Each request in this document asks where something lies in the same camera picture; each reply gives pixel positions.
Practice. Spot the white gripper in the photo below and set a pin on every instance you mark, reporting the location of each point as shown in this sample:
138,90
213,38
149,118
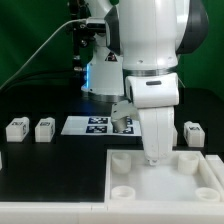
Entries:
154,97

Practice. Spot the white square tabletop part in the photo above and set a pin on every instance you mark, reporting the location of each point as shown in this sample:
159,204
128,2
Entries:
184,176

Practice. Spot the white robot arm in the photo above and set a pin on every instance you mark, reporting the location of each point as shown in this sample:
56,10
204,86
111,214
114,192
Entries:
136,49

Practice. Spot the white sheet with tags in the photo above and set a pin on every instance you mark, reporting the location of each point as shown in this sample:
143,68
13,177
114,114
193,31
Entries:
97,126

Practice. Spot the white right obstacle block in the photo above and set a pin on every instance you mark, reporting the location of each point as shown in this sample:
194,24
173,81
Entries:
217,165

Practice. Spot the white block left edge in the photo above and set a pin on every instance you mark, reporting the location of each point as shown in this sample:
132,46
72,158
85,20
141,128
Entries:
1,165

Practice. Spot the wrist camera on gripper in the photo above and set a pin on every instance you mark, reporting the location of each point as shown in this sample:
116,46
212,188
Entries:
120,112

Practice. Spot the white front rail fixture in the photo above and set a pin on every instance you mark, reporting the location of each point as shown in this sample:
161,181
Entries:
72,213

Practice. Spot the black camera on stand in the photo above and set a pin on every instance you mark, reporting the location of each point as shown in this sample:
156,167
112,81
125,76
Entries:
83,33

